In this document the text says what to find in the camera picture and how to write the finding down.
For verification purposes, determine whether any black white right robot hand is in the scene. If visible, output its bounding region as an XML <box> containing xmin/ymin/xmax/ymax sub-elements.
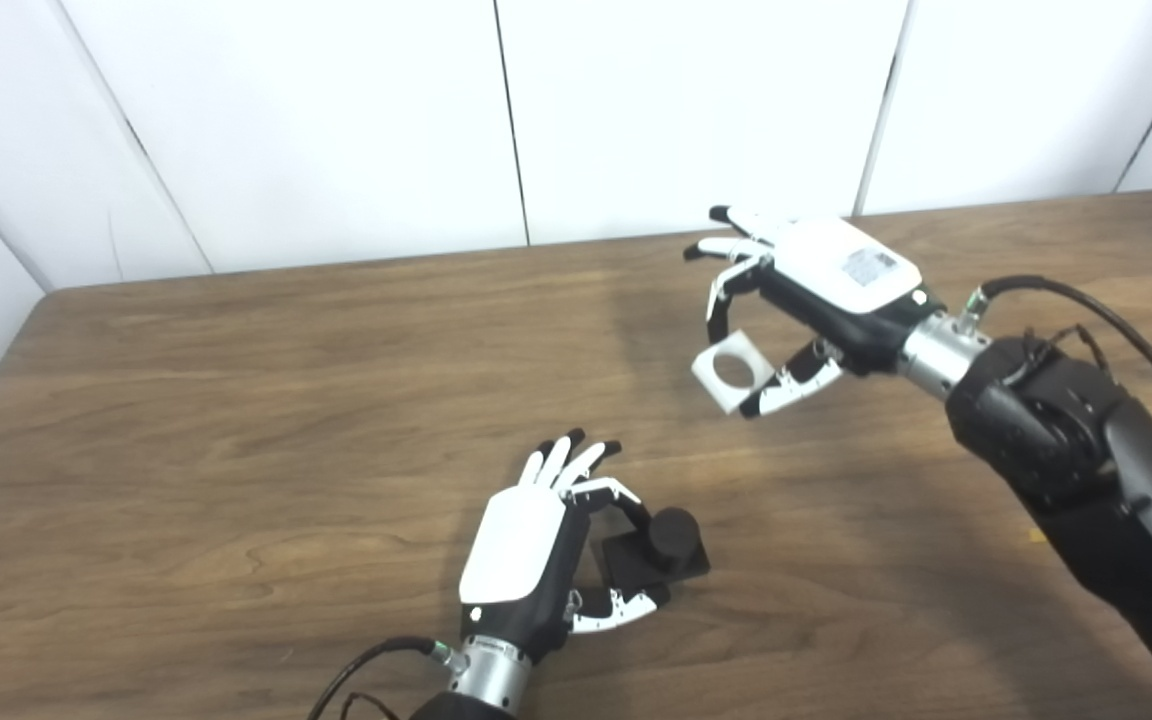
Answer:
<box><xmin>683</xmin><ymin>205</ymin><xmax>944</xmax><ymax>421</ymax></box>

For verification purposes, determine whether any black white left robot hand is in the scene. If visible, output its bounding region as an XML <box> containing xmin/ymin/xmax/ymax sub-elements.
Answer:
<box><xmin>458</xmin><ymin>428</ymin><xmax>672</xmax><ymax>666</ymax></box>

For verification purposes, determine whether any black peg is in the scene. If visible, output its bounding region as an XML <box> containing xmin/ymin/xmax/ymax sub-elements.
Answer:
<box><xmin>596</xmin><ymin>507</ymin><xmax>712</xmax><ymax>591</ymax></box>

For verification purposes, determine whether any white square piece with hole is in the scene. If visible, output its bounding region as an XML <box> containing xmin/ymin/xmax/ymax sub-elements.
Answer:
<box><xmin>691</xmin><ymin>333</ymin><xmax>775</xmax><ymax>415</ymax></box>

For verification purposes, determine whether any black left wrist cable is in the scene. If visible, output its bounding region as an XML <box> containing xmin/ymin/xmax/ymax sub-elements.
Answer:
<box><xmin>308</xmin><ymin>636</ymin><xmax>462</xmax><ymax>720</ymax></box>

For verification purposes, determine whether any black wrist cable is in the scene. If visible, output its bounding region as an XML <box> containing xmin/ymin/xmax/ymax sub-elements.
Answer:
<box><xmin>956</xmin><ymin>275</ymin><xmax>1152</xmax><ymax>476</ymax></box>
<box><xmin>308</xmin><ymin>636</ymin><xmax>462</xmax><ymax>720</ymax></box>

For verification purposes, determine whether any thin left arm wire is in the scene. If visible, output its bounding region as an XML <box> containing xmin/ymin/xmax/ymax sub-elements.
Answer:
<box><xmin>341</xmin><ymin>690</ymin><xmax>402</xmax><ymax>720</ymax></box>

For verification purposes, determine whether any thin arm wire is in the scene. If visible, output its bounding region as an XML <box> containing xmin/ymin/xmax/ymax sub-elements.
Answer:
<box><xmin>341</xmin><ymin>690</ymin><xmax>402</xmax><ymax>720</ymax></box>
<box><xmin>1021</xmin><ymin>323</ymin><xmax>1117</xmax><ymax>386</ymax></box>

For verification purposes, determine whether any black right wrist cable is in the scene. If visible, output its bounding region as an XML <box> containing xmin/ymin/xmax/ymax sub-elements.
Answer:
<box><xmin>956</xmin><ymin>275</ymin><xmax>1152</xmax><ymax>476</ymax></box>

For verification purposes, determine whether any thin right arm wire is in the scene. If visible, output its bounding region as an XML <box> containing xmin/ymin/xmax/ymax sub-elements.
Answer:
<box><xmin>1021</xmin><ymin>323</ymin><xmax>1117</xmax><ymax>386</ymax></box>

